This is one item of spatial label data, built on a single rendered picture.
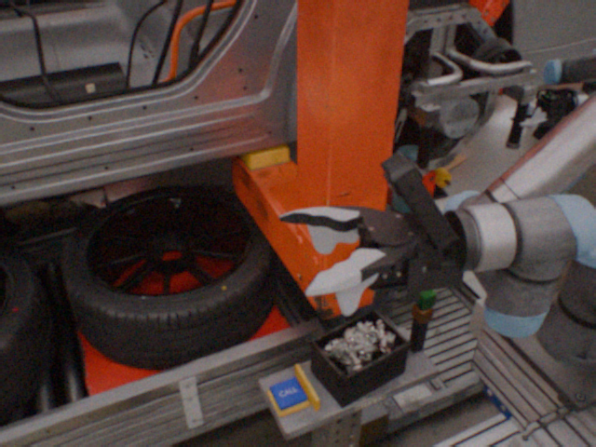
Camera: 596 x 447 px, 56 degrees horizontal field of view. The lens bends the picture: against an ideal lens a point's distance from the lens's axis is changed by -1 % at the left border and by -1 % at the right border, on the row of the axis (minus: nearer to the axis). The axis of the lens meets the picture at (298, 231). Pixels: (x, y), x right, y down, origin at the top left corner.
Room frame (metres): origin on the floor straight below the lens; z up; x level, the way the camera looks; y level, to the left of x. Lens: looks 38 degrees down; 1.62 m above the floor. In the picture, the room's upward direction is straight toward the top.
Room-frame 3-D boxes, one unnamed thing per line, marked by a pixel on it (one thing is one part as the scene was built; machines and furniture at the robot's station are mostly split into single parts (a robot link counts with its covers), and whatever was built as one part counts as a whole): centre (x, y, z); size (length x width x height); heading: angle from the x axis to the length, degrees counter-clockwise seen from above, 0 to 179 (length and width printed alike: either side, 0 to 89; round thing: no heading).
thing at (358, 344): (0.92, -0.15, 0.51); 0.20 x 0.14 x 0.13; 123
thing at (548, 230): (0.52, -0.28, 1.21); 0.11 x 0.08 x 0.09; 101
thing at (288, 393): (0.84, 0.02, 0.47); 0.07 x 0.07 x 0.02; 25
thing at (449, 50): (1.62, -0.55, 1.03); 0.19 x 0.18 x 0.11; 25
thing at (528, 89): (1.57, -0.65, 0.93); 0.09 x 0.05 x 0.05; 25
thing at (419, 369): (0.91, -0.13, 0.44); 0.43 x 0.17 x 0.03; 115
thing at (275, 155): (1.60, 0.11, 0.71); 0.14 x 0.14 x 0.05; 25
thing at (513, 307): (0.54, -0.28, 1.12); 0.11 x 0.08 x 0.11; 11
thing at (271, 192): (1.44, 0.04, 0.69); 0.52 x 0.17 x 0.35; 25
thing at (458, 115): (1.62, -0.44, 0.85); 0.21 x 0.14 x 0.14; 25
